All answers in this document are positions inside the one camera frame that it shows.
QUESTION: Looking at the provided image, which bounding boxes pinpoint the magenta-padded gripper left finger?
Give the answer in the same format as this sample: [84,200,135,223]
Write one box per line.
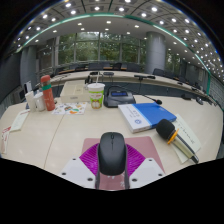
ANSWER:
[59,143,102,190]

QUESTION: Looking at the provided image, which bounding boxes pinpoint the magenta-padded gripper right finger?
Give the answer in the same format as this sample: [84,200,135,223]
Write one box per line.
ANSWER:
[123,143,167,190]

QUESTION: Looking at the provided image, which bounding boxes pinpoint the black computer mouse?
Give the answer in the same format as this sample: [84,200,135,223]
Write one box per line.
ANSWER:
[97,131,128,177]

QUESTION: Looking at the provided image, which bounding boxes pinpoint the pink mouse pad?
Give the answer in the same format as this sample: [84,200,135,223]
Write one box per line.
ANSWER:
[81,135,166,191]

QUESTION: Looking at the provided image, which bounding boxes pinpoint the black handheld microphone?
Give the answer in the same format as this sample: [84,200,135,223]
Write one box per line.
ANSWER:
[155,118,200,165]

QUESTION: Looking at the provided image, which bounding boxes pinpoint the blue and white book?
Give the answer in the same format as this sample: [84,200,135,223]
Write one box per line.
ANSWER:
[117,102,178,134]

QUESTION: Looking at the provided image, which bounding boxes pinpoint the colourful sticker sheet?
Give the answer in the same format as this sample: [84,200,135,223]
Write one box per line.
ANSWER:
[52,101,88,116]

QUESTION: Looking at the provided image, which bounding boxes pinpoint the black gooseneck desk microphone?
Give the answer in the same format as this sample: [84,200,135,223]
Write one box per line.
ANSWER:
[133,91,163,106]

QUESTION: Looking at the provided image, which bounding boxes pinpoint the green printed paper cup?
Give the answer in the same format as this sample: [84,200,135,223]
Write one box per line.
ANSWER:
[87,71,106,110]

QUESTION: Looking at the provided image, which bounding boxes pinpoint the black conference device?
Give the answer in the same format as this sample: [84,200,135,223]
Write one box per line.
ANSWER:
[103,85,137,108]

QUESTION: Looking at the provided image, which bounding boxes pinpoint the white paper booklet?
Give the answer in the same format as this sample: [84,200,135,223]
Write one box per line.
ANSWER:
[9,108,31,132]

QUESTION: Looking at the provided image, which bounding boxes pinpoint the beige cardboard box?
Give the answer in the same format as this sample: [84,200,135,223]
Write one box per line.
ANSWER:
[59,81,91,104]

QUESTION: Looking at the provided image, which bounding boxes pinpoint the red bottle with green band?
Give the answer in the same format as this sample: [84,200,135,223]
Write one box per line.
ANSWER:
[40,74,56,112]

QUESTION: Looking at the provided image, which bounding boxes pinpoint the white cup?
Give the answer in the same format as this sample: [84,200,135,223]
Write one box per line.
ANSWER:
[24,90,37,113]

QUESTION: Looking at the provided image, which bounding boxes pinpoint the dark office chairs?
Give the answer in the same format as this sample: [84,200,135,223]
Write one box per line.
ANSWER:
[54,61,209,86]

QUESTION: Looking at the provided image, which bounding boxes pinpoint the ceiling lights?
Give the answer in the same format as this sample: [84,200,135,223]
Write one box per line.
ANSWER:
[13,0,222,73]

